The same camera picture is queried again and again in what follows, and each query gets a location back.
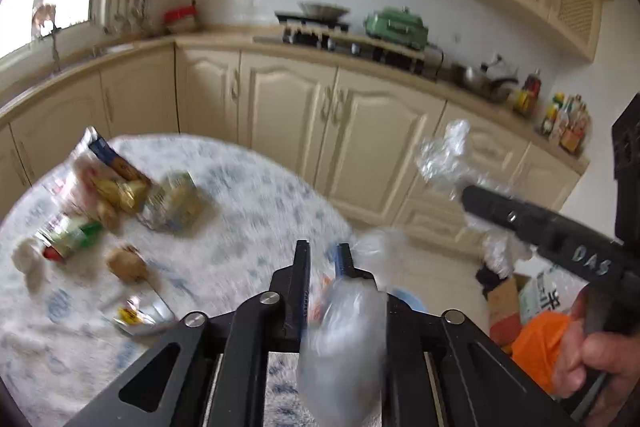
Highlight clear plastic bag orange contents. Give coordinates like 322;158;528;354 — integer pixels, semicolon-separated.
297;228;408;426

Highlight brown paper ball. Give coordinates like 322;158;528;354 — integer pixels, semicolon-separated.
106;245;149;283

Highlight clear plastic wrap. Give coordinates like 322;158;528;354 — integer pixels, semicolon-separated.
414;119;533;280

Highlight white tissue ball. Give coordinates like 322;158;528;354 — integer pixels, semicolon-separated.
11;236;44;294

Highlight orange trash bag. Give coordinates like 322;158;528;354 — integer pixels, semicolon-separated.
512;311;570;395

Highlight cream kitchen base cabinets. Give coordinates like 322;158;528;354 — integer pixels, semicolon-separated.
1;39;588;256

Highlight chrome kitchen faucet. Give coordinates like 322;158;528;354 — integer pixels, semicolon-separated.
42;24;62;72

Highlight person's right hand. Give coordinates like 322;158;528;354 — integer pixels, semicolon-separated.
552;286;639;426

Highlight cardboard box on floor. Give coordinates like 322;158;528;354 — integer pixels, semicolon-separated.
487;273;529;348

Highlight condiment bottles group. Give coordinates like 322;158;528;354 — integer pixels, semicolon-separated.
509;69;591;156

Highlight crushed milk carton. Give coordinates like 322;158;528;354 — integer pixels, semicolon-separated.
138;171;205;233

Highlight small brown paper lump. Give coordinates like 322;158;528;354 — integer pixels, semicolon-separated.
96;199;120;232

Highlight yellow crumpled wrapper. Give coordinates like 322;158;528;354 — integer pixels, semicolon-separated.
93;179;149;215

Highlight green white snack packet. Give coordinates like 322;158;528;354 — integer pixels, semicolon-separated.
35;212;103;263

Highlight white plastic bag red print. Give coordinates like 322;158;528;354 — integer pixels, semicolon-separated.
44;127;110;218

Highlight blue and orange snack box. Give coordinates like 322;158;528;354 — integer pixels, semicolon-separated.
88;134;152;185

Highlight green electric cooking pot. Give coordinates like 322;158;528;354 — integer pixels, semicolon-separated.
363;6;428;51

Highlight black gas stove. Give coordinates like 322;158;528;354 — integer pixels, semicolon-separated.
254;12;426;75

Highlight red white bowl stack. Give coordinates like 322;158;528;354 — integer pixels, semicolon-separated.
163;0;201;34

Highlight steel wok on stove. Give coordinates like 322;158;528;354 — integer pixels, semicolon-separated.
298;1;350;20

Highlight steel pan black handle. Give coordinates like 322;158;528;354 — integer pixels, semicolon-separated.
450;63;518;103

